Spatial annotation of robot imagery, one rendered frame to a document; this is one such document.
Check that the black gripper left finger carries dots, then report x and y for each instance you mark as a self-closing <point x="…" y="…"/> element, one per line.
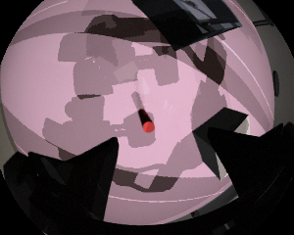
<point x="87" y="177"/>

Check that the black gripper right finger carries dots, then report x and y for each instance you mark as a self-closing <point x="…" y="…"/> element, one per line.
<point x="242" y="155"/>

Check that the red peg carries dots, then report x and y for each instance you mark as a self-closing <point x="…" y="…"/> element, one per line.
<point x="147" y="123"/>

